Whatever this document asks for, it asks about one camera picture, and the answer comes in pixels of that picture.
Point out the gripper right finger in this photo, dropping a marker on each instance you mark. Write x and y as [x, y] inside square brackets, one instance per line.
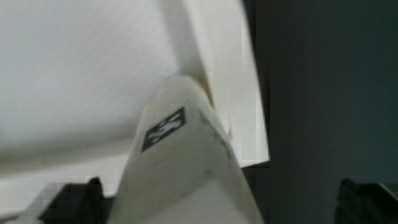
[366, 203]

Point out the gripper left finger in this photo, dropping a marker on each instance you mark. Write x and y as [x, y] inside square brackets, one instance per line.
[70, 203]

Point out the white desk leg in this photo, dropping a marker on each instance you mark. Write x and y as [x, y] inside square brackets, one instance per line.
[183, 186]

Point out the white desk top tray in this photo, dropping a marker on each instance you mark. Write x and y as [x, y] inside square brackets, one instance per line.
[89, 51]

